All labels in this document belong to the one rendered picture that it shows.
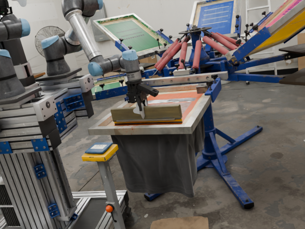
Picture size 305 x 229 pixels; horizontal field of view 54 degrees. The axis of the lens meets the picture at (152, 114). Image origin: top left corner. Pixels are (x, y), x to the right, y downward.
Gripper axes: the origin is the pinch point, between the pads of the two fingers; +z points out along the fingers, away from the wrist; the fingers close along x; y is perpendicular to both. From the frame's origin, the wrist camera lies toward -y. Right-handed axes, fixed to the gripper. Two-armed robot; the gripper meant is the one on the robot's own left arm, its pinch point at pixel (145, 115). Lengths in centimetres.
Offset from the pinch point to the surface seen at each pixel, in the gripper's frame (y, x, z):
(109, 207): 12, 36, 34
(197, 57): -7, -98, -12
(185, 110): -16.9, -18.5, 5.2
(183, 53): 5, -103, -15
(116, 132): 11.7, 13.8, 4.1
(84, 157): 16.8, 37.5, 5.8
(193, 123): -28.9, 9.1, 2.1
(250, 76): -46, -102, 9
